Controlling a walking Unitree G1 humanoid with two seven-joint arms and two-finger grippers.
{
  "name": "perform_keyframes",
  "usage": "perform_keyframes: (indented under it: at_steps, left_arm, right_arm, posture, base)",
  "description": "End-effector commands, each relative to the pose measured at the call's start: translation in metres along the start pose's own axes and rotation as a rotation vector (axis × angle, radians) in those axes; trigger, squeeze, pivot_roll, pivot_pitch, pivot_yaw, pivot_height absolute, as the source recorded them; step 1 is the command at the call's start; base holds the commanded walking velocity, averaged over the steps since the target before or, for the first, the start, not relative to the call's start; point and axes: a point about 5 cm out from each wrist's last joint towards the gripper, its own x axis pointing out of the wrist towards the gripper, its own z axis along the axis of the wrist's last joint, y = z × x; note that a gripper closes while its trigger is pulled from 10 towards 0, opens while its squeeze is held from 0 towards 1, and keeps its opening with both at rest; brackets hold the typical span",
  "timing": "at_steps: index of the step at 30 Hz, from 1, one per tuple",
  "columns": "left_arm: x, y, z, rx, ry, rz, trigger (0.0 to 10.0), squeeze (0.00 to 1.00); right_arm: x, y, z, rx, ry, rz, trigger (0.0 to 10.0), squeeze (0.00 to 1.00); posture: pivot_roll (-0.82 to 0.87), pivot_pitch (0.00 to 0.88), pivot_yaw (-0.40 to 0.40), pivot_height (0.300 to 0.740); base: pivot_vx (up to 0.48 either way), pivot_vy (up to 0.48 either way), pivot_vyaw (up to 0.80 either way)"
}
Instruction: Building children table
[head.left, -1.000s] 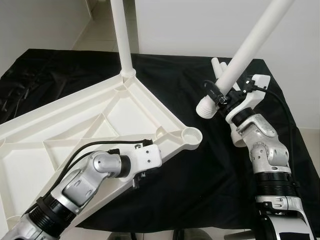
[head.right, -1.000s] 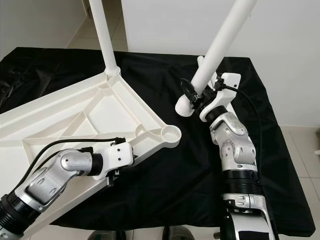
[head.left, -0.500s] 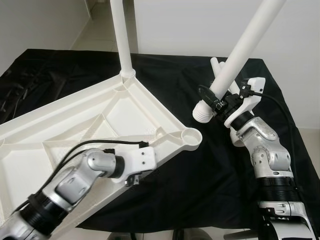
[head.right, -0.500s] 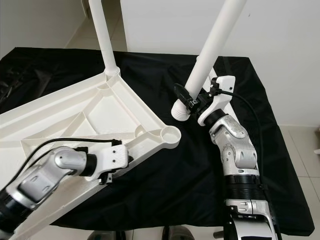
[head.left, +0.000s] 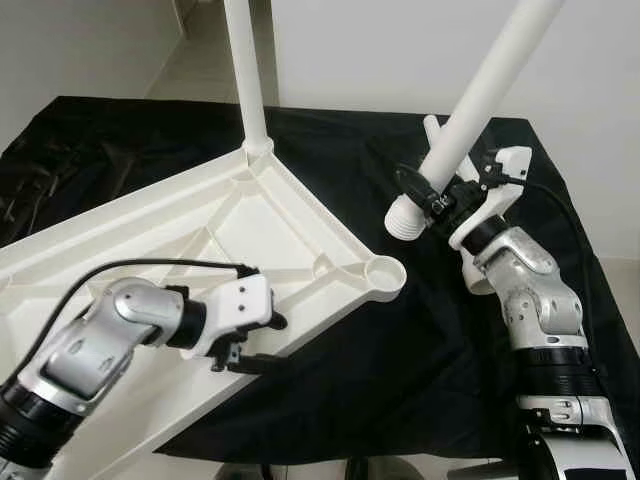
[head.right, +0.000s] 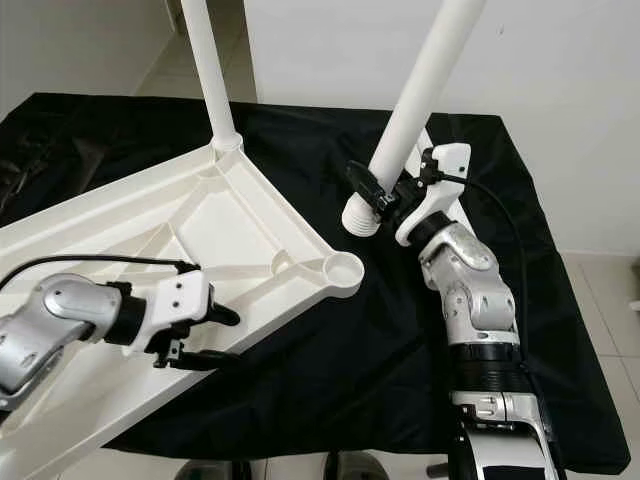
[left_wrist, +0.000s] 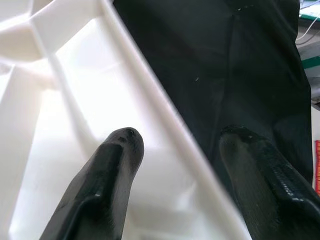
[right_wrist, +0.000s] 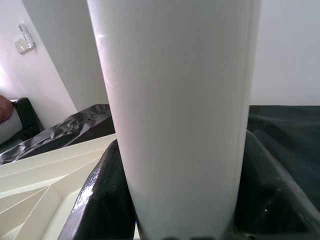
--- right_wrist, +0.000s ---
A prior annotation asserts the white wall switch panel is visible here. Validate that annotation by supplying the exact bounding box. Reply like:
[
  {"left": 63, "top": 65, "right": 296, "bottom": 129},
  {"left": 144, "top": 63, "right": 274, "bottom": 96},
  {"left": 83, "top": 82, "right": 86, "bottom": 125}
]
[{"left": 12, "top": 23, "right": 36, "bottom": 55}]

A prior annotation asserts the white plastic children table top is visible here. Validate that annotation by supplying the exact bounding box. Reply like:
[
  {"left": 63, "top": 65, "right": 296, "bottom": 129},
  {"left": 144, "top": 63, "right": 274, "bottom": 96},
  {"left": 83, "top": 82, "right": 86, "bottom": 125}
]
[{"left": 0, "top": 133, "right": 137, "bottom": 240}]

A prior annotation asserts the pink cushion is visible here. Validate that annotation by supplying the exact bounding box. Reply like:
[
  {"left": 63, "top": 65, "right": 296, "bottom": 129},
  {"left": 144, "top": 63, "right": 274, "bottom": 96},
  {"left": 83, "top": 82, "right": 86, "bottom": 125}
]
[{"left": 0, "top": 94, "right": 14, "bottom": 124}]

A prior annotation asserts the black leather sofa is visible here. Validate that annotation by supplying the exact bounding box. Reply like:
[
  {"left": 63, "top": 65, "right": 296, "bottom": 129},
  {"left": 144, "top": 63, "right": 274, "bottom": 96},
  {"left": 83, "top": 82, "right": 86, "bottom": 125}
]
[{"left": 0, "top": 97, "right": 46, "bottom": 145}]

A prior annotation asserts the black tablecloth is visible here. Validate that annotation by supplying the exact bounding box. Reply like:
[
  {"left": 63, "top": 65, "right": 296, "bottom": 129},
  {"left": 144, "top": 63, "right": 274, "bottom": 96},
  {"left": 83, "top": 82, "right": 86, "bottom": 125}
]
[{"left": 0, "top": 103, "right": 320, "bottom": 208}]

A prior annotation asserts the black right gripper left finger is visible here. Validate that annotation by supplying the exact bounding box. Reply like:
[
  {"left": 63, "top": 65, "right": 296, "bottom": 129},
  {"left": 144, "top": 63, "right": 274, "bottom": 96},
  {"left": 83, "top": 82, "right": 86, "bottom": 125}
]
[{"left": 58, "top": 138, "right": 138, "bottom": 240}]

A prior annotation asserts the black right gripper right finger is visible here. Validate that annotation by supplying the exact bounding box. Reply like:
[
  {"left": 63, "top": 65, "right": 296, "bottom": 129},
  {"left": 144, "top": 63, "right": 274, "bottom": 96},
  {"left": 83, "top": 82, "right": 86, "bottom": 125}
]
[{"left": 226, "top": 129, "right": 320, "bottom": 240}]

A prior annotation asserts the white plastic table leg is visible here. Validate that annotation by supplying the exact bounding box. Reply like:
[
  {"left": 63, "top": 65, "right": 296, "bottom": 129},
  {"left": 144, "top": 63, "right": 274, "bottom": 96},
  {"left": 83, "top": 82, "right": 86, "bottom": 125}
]
[{"left": 86, "top": 0, "right": 262, "bottom": 240}]

